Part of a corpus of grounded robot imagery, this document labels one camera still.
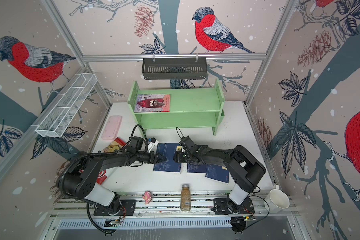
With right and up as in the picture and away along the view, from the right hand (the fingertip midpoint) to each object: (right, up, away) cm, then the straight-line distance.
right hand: (175, 159), depth 89 cm
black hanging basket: (-14, +58, +6) cm, 60 cm away
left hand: (-8, +1, -4) cm, 9 cm away
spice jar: (+6, -14, -16) cm, 22 cm away
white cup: (+50, -15, -18) cm, 55 cm away
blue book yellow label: (-3, -2, -3) cm, 5 cm away
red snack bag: (-39, +8, +3) cm, 40 cm away
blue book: (+10, -4, -3) cm, 11 cm away
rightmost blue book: (+25, -6, -6) cm, 26 cm away
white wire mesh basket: (-58, +27, -15) cm, 65 cm away
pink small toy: (-14, -15, -14) cm, 25 cm away
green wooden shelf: (+8, +31, -7) cm, 33 cm away
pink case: (-47, +18, +16) cm, 53 cm away
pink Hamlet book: (-11, +34, -6) cm, 37 cm away
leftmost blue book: (-10, -3, -2) cm, 11 cm away
